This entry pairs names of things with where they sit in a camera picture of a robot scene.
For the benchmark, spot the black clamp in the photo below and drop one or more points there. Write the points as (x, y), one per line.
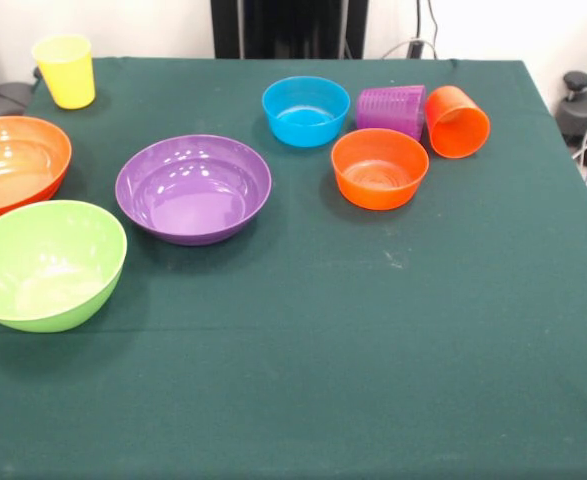
(415, 50)

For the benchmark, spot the purple plastic cup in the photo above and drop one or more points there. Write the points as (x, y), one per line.
(390, 110)

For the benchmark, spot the purple plastic bowl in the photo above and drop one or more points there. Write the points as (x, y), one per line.
(193, 200)

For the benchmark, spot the small orange plastic bowl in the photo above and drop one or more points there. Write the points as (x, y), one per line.
(380, 175)

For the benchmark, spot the wide orange plastic bowl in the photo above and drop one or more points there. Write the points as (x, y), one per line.
(18, 165)

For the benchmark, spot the dark green tablecloth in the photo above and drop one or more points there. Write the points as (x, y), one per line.
(323, 350)

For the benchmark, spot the yellow plastic cup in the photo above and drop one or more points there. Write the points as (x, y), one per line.
(68, 75)

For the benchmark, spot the orange plastic cup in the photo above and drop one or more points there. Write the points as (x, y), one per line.
(455, 125)

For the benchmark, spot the black stand with knob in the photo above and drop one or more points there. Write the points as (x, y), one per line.
(580, 107)

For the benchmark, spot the lime green plastic bowl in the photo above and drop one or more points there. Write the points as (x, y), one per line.
(48, 270)

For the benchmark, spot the blue plastic bowl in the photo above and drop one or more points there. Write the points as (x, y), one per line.
(304, 125)

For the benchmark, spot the black office chair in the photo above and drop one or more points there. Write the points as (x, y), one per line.
(5, 95)

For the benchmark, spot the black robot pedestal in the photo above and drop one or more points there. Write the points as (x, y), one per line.
(293, 25)

